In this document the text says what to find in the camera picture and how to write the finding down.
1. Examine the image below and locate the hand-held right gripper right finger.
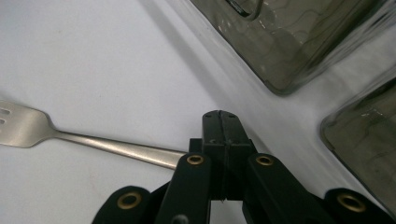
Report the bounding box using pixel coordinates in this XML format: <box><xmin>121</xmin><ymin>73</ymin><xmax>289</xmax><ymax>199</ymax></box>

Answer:
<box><xmin>219</xmin><ymin>110</ymin><xmax>258</xmax><ymax>200</ymax></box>

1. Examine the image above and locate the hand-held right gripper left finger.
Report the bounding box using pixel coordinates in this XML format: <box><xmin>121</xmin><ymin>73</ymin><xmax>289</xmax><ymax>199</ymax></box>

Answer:
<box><xmin>189</xmin><ymin>110</ymin><xmax>230</xmax><ymax>200</ymax></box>

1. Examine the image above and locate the steel fork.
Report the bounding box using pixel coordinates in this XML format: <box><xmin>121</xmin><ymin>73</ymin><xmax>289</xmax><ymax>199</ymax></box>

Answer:
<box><xmin>0</xmin><ymin>99</ymin><xmax>188</xmax><ymax>171</ymax></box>

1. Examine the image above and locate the smoky clear plastic bin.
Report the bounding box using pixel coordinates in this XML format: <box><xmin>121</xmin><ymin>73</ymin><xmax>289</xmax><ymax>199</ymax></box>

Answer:
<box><xmin>190</xmin><ymin>0</ymin><xmax>396</xmax><ymax>96</ymax></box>
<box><xmin>319</xmin><ymin>66</ymin><xmax>396</xmax><ymax>218</ymax></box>

